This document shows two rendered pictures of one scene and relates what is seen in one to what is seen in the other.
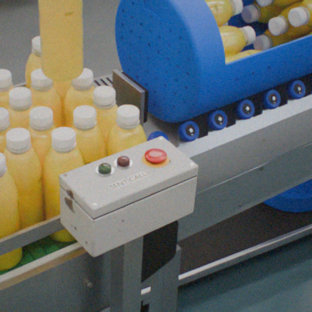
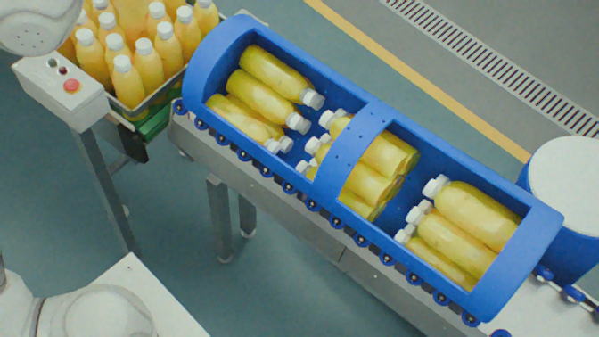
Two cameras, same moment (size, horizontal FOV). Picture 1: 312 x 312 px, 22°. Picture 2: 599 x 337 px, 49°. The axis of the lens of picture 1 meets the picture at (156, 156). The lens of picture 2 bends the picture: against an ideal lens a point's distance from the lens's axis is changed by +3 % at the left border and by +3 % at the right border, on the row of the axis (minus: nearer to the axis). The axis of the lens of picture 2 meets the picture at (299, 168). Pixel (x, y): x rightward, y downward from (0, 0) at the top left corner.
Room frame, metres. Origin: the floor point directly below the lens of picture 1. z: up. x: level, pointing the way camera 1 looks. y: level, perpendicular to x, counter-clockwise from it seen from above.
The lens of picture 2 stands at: (1.26, -1.06, 2.37)
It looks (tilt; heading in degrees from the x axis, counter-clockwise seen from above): 59 degrees down; 72
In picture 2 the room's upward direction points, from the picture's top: 6 degrees clockwise
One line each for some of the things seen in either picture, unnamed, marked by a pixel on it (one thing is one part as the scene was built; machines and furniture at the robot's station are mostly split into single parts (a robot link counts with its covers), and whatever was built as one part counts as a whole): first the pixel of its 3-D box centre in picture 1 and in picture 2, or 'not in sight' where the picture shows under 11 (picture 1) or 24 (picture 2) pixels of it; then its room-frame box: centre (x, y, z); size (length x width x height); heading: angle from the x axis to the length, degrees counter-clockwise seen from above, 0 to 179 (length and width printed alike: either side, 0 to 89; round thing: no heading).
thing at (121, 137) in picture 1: (126, 163); (129, 89); (1.14, 0.05, 1.00); 0.07 x 0.07 x 0.20
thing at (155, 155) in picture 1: (155, 156); (71, 85); (1.02, 0.00, 1.11); 0.04 x 0.04 x 0.01
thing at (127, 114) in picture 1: (127, 114); (121, 62); (1.14, 0.05, 1.10); 0.04 x 0.04 x 0.02
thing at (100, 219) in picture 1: (128, 194); (62, 88); (0.99, 0.04, 1.05); 0.20 x 0.10 x 0.10; 128
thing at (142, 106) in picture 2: not in sight; (186, 69); (1.30, 0.12, 0.96); 0.40 x 0.01 x 0.03; 38
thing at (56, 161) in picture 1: (64, 187); (94, 63); (1.06, 0.15, 1.00); 0.07 x 0.07 x 0.20
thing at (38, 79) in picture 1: (41, 77); (156, 9); (1.25, 0.22, 1.10); 0.04 x 0.04 x 0.02
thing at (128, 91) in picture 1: (130, 106); not in sight; (1.35, 0.06, 0.99); 0.10 x 0.02 x 0.12; 38
